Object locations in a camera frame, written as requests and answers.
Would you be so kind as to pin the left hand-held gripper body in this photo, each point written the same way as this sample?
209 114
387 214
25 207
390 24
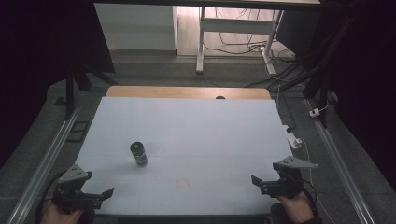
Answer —
72 186

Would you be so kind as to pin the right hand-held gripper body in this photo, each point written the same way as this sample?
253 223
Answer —
288 179

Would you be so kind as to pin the dark jar with black lid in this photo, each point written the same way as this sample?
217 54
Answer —
139 154

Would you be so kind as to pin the person's left hand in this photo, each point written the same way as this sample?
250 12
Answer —
56 216

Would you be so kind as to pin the black square floor frame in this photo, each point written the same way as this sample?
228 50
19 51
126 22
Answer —
78 131

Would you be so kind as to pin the white desk frame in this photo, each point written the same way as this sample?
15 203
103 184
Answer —
236 26

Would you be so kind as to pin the black metal stand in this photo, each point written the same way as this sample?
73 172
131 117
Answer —
322 90
71 84

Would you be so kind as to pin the small white adapter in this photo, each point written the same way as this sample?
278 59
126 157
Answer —
314 112

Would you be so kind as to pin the wooden table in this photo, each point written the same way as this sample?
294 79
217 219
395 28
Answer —
174 92

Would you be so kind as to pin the white table mat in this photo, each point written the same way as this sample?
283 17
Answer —
193 140

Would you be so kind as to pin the person's right hand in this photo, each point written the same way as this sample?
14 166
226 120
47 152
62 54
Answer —
295 207

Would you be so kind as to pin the white power strip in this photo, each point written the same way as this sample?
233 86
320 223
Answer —
292 137

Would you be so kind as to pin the small dark round knob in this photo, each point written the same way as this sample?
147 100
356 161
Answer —
220 97

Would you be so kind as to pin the aluminium floor rail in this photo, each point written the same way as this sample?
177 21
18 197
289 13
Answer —
46 161
339 168

